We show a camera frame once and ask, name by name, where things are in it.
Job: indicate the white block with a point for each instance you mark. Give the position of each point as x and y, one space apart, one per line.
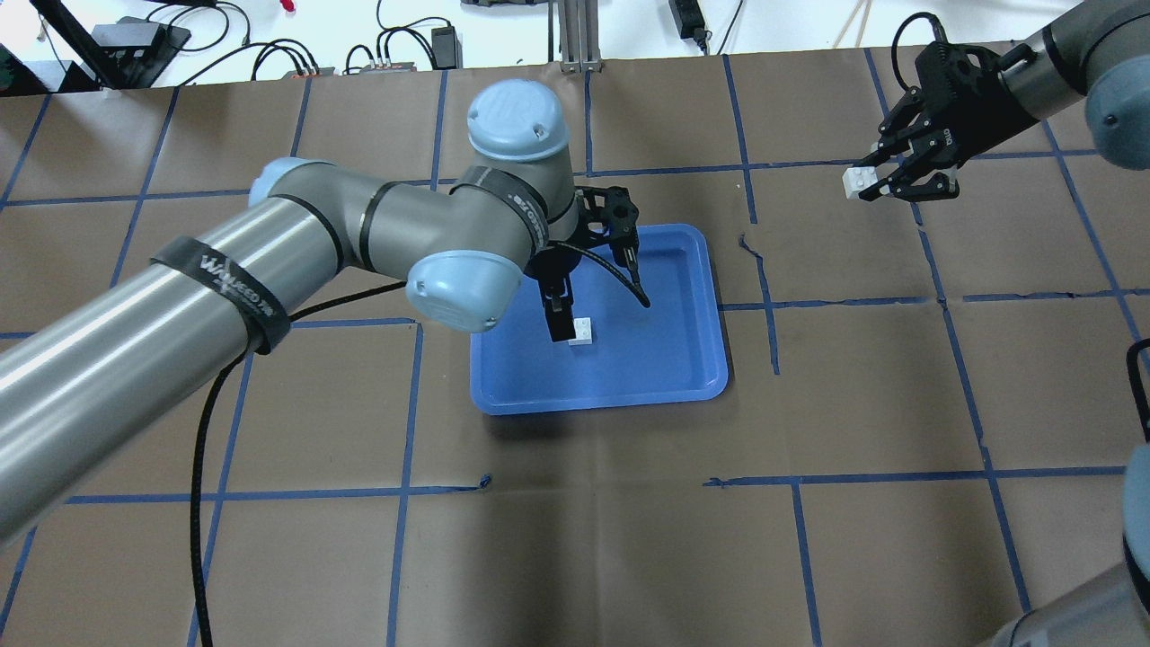
859 178
582 332

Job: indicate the blue plastic tray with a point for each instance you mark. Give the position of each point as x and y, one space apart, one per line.
670 352

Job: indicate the black power adapter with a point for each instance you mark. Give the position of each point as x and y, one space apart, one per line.
446 48

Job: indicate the black usb hub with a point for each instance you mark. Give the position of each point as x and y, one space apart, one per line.
384 67

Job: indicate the aluminium frame post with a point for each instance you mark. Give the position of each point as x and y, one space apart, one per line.
578 29

